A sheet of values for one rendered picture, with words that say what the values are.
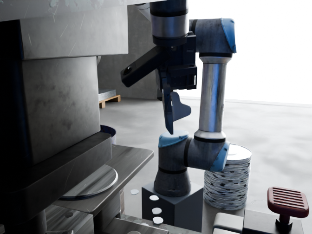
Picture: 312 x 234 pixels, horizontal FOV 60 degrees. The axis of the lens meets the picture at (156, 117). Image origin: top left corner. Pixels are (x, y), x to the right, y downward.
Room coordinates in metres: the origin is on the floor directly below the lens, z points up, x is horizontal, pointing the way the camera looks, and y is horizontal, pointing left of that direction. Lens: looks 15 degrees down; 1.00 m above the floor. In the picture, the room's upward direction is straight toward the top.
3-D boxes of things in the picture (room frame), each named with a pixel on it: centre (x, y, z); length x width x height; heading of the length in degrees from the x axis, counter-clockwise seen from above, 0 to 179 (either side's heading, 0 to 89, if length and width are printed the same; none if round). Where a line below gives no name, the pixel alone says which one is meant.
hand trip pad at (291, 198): (0.40, -0.22, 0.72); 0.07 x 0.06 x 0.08; 159
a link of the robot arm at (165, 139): (0.98, -0.07, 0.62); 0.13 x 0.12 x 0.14; 67
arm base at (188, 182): (0.99, -0.07, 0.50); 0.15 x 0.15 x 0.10
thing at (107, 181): (0.46, 0.11, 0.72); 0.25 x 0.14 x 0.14; 159
